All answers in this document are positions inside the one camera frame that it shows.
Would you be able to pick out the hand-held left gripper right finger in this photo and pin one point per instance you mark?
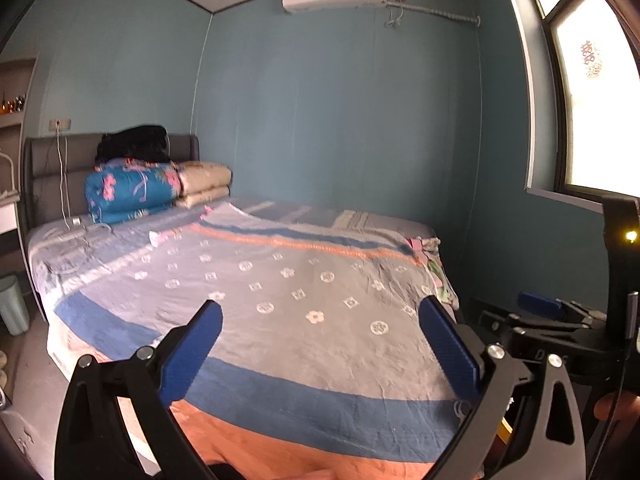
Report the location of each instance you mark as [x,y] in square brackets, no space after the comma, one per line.
[450,350]

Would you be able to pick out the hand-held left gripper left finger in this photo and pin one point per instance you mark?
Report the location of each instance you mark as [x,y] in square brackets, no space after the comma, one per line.
[192,350]

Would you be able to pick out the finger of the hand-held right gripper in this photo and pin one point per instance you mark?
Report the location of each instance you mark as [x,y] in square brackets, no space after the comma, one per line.
[500,325]
[540,302]

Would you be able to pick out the person's right hand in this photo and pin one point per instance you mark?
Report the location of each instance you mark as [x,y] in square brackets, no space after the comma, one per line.
[607,407]

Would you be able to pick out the colourful cartoon cloth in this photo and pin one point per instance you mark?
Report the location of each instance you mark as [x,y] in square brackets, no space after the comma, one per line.
[435,270]

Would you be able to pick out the flower-print bed cover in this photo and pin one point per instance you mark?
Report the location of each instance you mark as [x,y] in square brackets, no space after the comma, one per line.
[300,320]

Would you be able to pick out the pink white small cloth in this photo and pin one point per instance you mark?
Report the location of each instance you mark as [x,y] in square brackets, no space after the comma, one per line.
[162,237]

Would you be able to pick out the person's dark clothing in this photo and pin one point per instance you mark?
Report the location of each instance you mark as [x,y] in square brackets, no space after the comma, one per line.
[225,472]

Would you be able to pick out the striped grey bed sheet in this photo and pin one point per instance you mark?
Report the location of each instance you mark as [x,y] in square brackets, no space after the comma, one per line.
[360,220]

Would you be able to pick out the beige stacked pillows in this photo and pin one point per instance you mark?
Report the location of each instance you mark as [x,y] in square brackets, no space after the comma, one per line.
[205,180]

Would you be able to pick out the blue floral folded quilt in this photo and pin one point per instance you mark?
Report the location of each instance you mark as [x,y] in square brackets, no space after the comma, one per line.
[130,190]

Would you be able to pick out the light blue waste bin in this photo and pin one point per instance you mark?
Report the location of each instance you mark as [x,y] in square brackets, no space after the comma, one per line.
[12,305]

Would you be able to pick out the window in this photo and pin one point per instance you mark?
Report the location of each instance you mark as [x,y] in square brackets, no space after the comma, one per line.
[590,110]

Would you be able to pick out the black clothing pile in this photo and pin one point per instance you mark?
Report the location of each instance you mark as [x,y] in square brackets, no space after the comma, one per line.
[135,142]

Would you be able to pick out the white desk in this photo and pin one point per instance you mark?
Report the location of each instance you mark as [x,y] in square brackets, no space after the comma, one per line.
[7,215]

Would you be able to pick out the grey upholstered headboard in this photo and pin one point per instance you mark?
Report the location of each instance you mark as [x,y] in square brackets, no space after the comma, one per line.
[50,170]

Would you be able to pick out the white desk lamp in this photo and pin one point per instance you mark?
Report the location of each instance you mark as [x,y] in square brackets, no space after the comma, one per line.
[9,160]

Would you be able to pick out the row of small bottles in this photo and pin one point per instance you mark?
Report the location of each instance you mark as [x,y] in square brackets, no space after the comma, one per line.
[12,104]

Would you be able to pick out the wall power outlet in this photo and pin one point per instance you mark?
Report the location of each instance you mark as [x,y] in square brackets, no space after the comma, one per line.
[60,124]

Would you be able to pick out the wall shelf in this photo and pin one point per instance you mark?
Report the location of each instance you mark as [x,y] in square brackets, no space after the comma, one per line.
[20,75]

